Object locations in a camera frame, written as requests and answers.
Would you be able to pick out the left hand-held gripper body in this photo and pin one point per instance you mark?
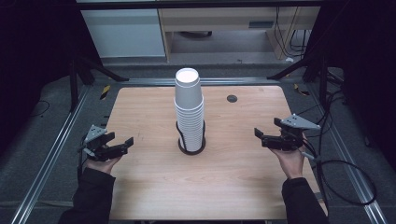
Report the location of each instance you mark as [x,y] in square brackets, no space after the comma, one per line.
[99,151]

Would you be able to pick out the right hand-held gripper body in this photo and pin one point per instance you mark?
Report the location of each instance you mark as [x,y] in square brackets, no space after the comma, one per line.
[288,140]

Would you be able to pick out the stack of white paper cups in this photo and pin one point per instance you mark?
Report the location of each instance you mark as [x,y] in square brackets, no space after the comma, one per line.
[188,105]

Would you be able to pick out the person's left hand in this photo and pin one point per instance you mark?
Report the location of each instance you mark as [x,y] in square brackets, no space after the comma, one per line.
[102,165]

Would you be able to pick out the person's right hand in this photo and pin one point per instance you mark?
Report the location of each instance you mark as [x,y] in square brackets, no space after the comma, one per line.
[291,163]

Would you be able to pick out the yellow and black tape strip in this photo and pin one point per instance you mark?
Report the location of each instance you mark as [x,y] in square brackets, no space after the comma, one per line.
[105,92]
[300,90]

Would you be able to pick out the round black table grommet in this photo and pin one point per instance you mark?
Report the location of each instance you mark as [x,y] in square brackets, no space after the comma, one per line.
[232,98]

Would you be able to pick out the black metal stand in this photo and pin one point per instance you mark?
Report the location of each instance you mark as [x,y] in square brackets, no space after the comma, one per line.
[323,81]
[73,87]

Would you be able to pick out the white cabinet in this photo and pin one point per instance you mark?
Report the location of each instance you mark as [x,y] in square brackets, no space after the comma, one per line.
[124,32]

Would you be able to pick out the light wooden desk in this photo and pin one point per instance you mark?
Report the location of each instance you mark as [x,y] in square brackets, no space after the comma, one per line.
[218,18]

